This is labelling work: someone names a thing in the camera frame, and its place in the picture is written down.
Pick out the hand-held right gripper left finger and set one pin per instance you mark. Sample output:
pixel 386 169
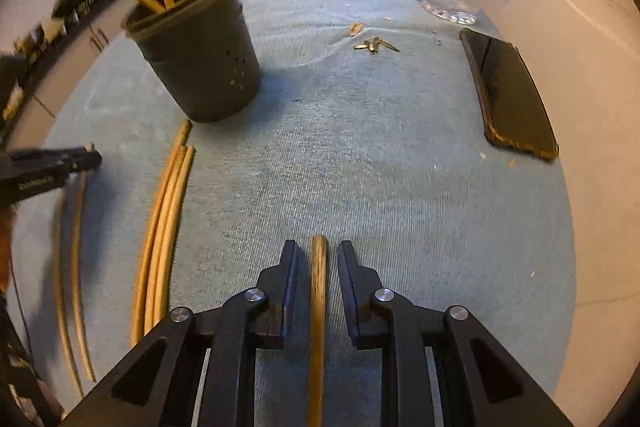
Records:
pixel 287 292

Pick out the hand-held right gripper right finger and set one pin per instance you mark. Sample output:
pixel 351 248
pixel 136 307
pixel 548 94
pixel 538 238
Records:
pixel 350 297

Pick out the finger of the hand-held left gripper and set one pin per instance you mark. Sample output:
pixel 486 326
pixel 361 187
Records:
pixel 60 159

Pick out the row of wooden chopsticks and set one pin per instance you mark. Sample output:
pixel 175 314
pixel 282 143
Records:
pixel 165 217

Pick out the black utensil holder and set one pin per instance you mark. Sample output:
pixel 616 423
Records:
pixel 200 57

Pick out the person's left forearm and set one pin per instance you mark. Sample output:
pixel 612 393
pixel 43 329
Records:
pixel 4 247

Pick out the black smartphone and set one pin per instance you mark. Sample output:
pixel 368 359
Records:
pixel 515 102

